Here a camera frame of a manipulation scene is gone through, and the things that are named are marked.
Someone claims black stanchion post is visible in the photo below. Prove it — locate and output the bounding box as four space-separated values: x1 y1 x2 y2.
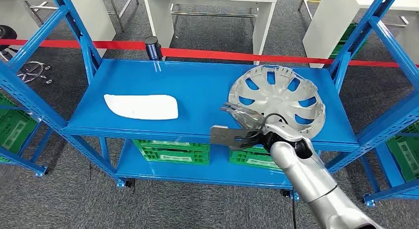
144 36 164 61

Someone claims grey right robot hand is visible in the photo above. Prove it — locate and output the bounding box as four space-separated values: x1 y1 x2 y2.
221 102 275 133

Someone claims white table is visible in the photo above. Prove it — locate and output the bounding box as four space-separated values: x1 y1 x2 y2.
0 0 117 58
302 0 419 69
142 0 278 66

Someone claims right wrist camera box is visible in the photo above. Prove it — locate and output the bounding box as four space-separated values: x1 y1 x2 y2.
209 125 244 147

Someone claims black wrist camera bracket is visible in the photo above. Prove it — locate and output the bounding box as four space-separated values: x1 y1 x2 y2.
229 131 266 152

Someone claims silver wheel hubcap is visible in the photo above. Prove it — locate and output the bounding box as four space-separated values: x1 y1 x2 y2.
228 64 326 139

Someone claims chrome chair base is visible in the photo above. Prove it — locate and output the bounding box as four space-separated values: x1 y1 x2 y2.
16 61 53 85

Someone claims red barrier tape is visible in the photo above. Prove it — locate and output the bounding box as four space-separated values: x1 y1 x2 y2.
0 39 419 69

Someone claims black stool seat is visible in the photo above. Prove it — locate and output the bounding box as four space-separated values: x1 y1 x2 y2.
0 25 18 51

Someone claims white plastic panel part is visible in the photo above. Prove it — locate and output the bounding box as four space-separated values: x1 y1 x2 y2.
103 93 179 121

